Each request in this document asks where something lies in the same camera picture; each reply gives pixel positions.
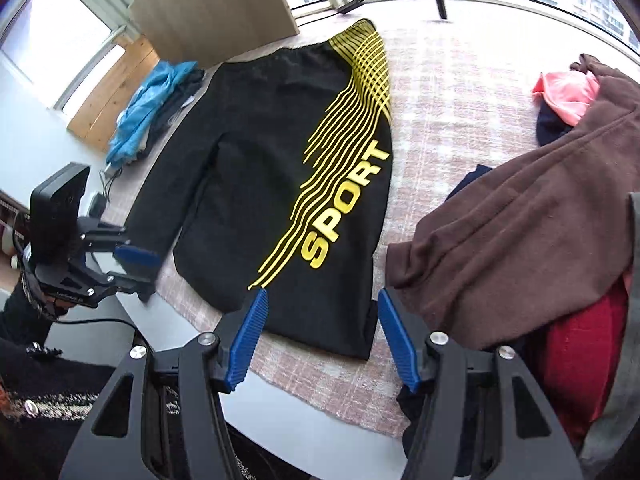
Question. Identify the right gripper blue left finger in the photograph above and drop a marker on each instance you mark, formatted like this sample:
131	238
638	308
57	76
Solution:
158	406

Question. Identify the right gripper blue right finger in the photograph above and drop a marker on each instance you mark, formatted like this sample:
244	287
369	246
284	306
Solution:
518	435

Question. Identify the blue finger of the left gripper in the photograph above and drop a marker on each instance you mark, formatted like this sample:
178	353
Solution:
136	256
128	284

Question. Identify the black yellow sport shirt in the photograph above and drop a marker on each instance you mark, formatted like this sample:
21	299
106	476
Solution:
277	180

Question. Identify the person's left hand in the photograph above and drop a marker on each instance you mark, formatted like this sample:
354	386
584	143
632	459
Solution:
46	306

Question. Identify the red garment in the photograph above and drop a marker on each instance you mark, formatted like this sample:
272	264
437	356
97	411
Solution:
580	358

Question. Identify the grey garment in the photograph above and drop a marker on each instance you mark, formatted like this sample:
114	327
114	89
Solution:
612	442

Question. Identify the pine wood panel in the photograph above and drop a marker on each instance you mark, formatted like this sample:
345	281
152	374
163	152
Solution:
95	122

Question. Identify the brown garment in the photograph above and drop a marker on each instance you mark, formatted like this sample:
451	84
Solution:
541	236

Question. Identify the dark folded garment under blue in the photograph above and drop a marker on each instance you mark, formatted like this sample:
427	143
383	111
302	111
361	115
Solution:
183	91

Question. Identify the grey-brown wooden board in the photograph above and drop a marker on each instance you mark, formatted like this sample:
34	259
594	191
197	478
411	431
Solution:
211	31

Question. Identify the dark navy garment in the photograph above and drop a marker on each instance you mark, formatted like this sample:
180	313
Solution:
549	128

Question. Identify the pink plaid table cloth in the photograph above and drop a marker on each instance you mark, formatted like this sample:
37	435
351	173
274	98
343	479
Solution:
460	94

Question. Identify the pink garment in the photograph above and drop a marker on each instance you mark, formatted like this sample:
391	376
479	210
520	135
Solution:
568	94

